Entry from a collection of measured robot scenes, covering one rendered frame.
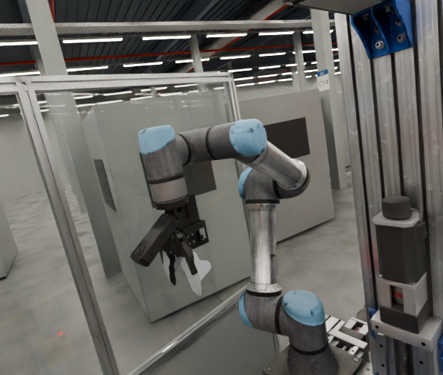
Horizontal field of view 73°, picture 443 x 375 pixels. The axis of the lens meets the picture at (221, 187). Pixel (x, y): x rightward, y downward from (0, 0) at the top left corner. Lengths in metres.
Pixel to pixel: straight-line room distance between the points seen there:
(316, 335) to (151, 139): 0.71
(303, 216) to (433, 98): 4.04
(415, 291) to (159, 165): 0.64
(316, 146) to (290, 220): 1.18
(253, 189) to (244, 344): 0.94
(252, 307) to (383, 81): 0.73
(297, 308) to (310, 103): 4.06
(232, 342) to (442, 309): 0.97
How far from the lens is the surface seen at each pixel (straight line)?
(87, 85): 1.10
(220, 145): 0.62
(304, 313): 0.95
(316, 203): 4.88
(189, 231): 0.64
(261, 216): 0.99
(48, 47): 4.76
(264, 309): 1.01
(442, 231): 0.86
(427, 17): 0.81
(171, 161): 0.61
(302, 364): 1.05
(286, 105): 4.46
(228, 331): 1.58
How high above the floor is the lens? 1.81
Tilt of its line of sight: 11 degrees down
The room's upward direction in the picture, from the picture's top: 11 degrees counter-clockwise
